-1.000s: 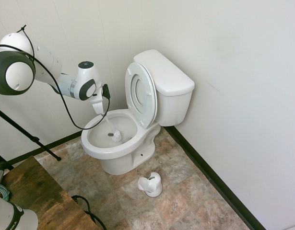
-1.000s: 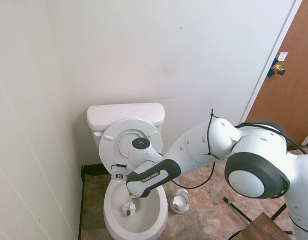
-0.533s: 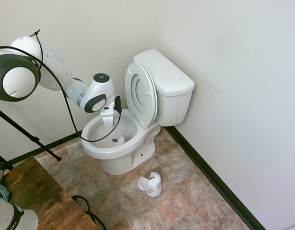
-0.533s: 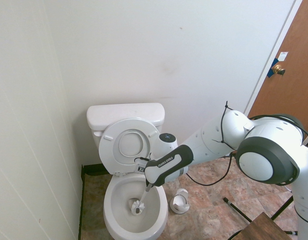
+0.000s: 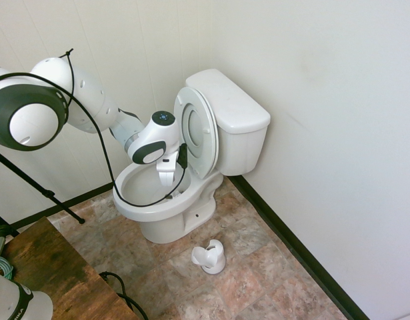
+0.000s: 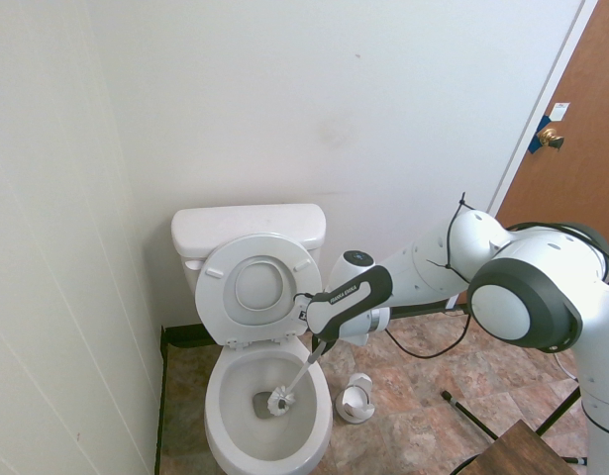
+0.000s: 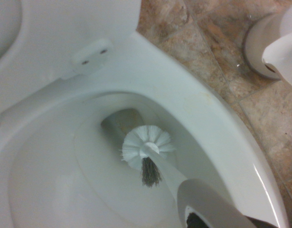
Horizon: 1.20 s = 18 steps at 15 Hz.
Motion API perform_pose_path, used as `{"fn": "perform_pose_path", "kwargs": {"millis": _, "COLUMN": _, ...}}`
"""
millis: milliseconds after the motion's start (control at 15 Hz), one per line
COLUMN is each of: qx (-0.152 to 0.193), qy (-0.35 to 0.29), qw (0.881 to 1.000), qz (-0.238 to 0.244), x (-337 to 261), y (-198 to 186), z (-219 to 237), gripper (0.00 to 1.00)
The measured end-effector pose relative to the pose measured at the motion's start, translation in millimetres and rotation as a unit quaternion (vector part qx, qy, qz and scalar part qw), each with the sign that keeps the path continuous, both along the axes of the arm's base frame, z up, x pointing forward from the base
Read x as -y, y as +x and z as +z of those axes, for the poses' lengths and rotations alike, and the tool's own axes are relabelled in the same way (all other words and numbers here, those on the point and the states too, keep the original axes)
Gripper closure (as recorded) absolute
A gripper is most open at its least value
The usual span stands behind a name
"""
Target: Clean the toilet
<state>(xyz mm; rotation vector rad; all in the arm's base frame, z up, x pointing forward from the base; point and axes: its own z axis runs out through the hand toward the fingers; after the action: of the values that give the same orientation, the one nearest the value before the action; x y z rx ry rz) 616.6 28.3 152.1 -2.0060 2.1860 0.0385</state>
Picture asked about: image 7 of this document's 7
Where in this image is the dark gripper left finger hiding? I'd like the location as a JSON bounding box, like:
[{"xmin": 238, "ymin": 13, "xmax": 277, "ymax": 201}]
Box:
[{"xmin": 185, "ymin": 212, "xmax": 209, "ymax": 228}]

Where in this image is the white toilet bowl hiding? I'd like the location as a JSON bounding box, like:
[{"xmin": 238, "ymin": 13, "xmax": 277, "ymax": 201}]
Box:
[{"xmin": 0, "ymin": 30, "xmax": 290, "ymax": 228}]

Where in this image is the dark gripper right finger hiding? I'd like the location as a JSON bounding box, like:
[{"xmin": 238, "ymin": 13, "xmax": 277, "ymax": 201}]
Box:
[{"xmin": 246, "ymin": 215, "xmax": 278, "ymax": 228}]

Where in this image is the white toilet brush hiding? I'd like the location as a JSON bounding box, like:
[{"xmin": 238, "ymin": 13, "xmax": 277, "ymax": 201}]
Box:
[{"xmin": 119, "ymin": 124, "xmax": 258, "ymax": 228}]

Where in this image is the white toilet brush holder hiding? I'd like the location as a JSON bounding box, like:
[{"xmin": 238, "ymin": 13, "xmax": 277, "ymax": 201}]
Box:
[{"xmin": 243, "ymin": 4, "xmax": 292, "ymax": 90}]

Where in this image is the white toilet seat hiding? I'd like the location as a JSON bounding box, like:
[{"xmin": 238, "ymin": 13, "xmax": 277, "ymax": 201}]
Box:
[{"xmin": 0, "ymin": 0, "xmax": 142, "ymax": 125}]

